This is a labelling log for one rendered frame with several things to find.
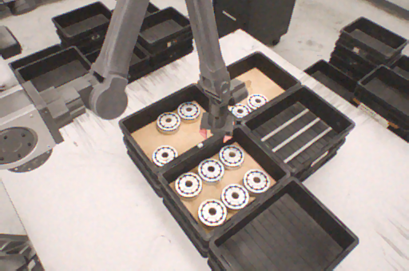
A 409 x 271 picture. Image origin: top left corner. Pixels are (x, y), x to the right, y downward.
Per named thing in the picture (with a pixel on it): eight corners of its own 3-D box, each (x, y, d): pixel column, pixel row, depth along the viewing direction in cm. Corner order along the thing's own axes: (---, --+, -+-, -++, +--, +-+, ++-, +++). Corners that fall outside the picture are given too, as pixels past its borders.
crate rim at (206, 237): (206, 243, 102) (206, 241, 101) (156, 177, 117) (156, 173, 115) (291, 177, 119) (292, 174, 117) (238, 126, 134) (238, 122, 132)
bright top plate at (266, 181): (256, 198, 118) (256, 197, 118) (237, 179, 123) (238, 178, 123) (275, 183, 123) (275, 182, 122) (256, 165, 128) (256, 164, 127)
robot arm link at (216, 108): (205, 95, 94) (218, 106, 91) (223, 85, 97) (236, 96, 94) (204, 110, 99) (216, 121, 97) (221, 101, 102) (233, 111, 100)
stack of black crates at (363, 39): (382, 85, 263) (410, 41, 228) (362, 101, 250) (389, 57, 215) (341, 60, 282) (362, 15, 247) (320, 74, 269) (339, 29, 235)
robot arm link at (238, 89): (200, 75, 93) (219, 85, 88) (228, 60, 98) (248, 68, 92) (205, 109, 101) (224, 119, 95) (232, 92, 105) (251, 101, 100)
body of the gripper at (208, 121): (202, 115, 107) (203, 100, 101) (232, 119, 106) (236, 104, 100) (199, 130, 102) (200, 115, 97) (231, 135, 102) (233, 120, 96)
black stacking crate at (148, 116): (158, 188, 125) (156, 173, 116) (121, 138, 140) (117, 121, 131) (235, 139, 141) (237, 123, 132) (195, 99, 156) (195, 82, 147)
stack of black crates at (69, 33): (84, 85, 254) (68, 37, 219) (68, 65, 268) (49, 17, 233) (128, 64, 271) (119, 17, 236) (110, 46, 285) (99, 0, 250)
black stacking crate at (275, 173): (205, 252, 110) (206, 241, 101) (158, 189, 125) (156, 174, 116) (284, 189, 126) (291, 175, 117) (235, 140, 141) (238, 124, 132)
